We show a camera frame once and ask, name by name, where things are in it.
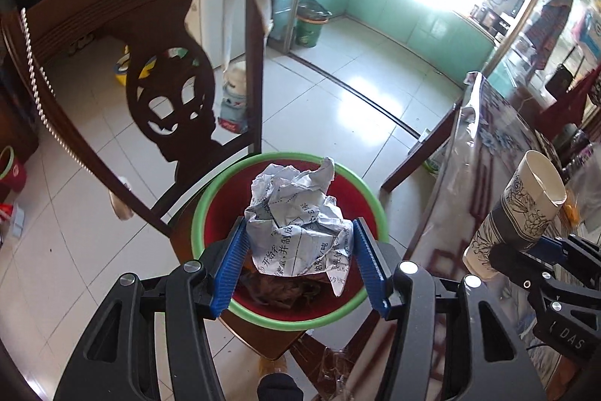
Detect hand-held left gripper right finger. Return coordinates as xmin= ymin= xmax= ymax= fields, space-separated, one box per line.
xmin=352 ymin=218 xmax=548 ymax=401

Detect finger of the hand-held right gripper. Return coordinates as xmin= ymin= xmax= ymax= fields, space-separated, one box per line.
xmin=488 ymin=244 xmax=557 ymax=289
xmin=530 ymin=234 xmax=601 ymax=270

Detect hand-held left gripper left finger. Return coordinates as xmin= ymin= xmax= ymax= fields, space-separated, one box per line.
xmin=66 ymin=220 xmax=249 ymax=401

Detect printed paper cup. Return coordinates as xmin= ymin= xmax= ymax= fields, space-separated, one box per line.
xmin=462 ymin=150 xmax=568 ymax=280

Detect red basin green rim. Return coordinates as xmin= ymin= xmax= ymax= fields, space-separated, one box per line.
xmin=191 ymin=152 xmax=389 ymax=332

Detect white printed paper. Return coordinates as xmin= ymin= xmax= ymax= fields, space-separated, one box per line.
xmin=244 ymin=156 xmax=355 ymax=298

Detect green trash can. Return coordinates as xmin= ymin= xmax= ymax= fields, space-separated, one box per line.
xmin=296 ymin=0 xmax=332 ymax=49

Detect clear zip bag orange snacks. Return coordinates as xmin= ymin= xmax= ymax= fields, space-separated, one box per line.
xmin=561 ymin=166 xmax=601 ymax=233

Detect clear plastic bag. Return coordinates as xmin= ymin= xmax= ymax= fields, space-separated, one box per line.
xmin=314 ymin=347 xmax=376 ymax=401

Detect floral table cover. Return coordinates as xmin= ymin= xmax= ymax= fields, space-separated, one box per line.
xmin=404 ymin=72 xmax=601 ymax=401

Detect wooden table leg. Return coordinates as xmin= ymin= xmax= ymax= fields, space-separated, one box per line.
xmin=379 ymin=100 xmax=463 ymax=195

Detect person's dark shoe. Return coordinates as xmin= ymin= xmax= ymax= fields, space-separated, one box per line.
xmin=257 ymin=373 xmax=304 ymax=401

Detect dark red cloth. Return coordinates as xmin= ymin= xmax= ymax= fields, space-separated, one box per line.
xmin=540 ymin=67 xmax=601 ymax=132

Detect small black hanging bag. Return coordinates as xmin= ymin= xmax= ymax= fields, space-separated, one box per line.
xmin=545 ymin=63 xmax=576 ymax=98

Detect plastic bottle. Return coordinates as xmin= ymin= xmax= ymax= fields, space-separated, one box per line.
xmin=218 ymin=60 xmax=249 ymax=134

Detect white printed hanging bag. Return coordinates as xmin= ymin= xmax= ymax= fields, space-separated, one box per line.
xmin=570 ymin=9 xmax=601 ymax=64

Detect small blue white box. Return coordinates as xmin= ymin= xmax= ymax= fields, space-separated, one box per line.
xmin=0 ymin=201 xmax=26 ymax=239

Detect yellow toy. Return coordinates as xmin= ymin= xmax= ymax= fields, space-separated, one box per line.
xmin=115 ymin=46 xmax=158 ymax=87

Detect countertop appliance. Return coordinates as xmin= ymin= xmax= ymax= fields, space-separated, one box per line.
xmin=470 ymin=4 xmax=512 ymax=38

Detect red mug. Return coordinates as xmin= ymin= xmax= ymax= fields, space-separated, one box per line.
xmin=0 ymin=145 xmax=28 ymax=192

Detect carved wooden chair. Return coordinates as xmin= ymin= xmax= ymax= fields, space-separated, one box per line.
xmin=0 ymin=0 xmax=376 ymax=359

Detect teal kitchen cabinets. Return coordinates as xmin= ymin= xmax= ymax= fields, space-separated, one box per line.
xmin=267 ymin=0 xmax=498 ymax=87

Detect white bead string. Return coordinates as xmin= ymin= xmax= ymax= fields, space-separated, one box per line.
xmin=19 ymin=8 xmax=92 ymax=171

